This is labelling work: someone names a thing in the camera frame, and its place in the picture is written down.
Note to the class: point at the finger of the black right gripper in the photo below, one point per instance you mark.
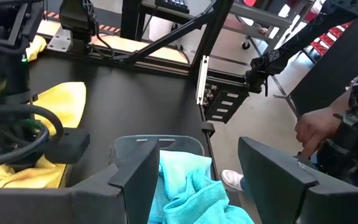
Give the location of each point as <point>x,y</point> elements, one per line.
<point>68,145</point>

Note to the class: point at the black backlit keyboard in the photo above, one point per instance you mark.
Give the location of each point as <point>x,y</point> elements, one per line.
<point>172,4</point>

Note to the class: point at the black rail clamp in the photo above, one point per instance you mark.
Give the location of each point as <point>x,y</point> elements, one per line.
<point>208,128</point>

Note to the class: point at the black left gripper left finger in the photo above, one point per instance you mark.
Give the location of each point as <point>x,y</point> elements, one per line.
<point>141,180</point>

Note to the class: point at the person's hand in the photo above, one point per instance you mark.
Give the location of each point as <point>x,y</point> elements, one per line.
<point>315,127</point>

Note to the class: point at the silver frame bracket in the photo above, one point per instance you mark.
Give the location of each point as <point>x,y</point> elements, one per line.
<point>202,81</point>

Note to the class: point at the light blue microfiber towel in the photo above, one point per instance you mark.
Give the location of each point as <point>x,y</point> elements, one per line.
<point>179,165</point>

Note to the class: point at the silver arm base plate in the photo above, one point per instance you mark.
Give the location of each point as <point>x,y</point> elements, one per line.
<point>59,42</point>

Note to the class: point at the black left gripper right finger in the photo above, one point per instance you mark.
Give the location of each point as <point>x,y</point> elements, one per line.
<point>269,180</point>

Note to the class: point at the black slotted bracket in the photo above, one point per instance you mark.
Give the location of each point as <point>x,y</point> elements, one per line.
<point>211,107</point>

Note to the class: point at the grey wheeled metal cart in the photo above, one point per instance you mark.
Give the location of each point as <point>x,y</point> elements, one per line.
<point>259,15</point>

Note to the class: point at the red ribbed plastic object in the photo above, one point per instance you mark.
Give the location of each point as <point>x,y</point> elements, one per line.
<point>325,40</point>

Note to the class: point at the person's leg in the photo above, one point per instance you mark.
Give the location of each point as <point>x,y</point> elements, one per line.
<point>245,188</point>

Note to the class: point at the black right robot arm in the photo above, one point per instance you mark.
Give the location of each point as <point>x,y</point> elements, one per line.
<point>76,18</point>

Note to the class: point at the clear plastic basket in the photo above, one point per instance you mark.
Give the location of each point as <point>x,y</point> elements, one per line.
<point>182,143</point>

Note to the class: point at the person's foot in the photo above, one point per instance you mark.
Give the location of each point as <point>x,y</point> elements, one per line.
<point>232,180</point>

